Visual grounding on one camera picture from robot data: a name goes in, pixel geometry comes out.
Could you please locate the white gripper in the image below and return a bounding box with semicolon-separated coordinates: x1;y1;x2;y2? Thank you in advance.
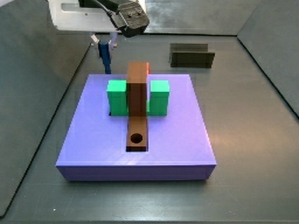
48;0;148;56

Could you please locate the blue peg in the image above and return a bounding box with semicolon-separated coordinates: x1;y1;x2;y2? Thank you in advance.
97;44;111;74

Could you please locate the purple rectangular board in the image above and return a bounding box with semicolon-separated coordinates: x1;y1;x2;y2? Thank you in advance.
56;74;216;181

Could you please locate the brown L-shaped block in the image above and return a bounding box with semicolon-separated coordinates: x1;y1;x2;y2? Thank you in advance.
125;62;148;152

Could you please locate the left green block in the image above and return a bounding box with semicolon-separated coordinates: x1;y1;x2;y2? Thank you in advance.
107;80;127;116

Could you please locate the green block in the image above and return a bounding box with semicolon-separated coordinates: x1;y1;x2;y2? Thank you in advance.
150;80;171;116
107;80;127;116

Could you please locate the black slotted holder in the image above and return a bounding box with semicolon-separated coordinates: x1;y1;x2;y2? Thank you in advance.
170;43;215;68

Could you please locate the right green block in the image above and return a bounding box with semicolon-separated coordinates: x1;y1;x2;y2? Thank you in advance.
150;80;171;116

